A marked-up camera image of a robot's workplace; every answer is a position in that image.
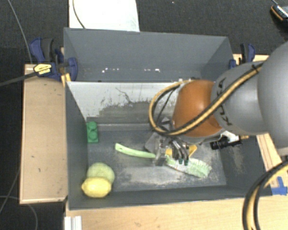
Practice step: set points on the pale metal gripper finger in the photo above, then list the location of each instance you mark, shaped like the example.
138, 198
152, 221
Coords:
159, 153
162, 162

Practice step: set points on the green dish brush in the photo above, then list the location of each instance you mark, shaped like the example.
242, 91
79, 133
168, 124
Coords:
134, 152

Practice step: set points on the yellow flat piece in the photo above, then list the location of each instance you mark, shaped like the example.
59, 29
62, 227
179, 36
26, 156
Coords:
193, 149

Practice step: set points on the pale green apple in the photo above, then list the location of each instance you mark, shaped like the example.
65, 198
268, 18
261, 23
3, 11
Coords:
102, 170

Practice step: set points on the green toy building block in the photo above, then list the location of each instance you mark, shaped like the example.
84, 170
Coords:
92, 132

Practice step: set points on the yellow lemon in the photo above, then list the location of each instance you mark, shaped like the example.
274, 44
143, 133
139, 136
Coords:
96, 187

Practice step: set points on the grey metal bin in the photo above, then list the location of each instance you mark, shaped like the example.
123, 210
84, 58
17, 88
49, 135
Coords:
139, 54

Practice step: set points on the pale wood board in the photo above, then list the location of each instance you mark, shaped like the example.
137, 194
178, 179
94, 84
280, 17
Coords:
44, 138

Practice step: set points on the black cylinder on white bracket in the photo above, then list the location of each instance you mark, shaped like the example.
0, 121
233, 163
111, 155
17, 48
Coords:
222, 143

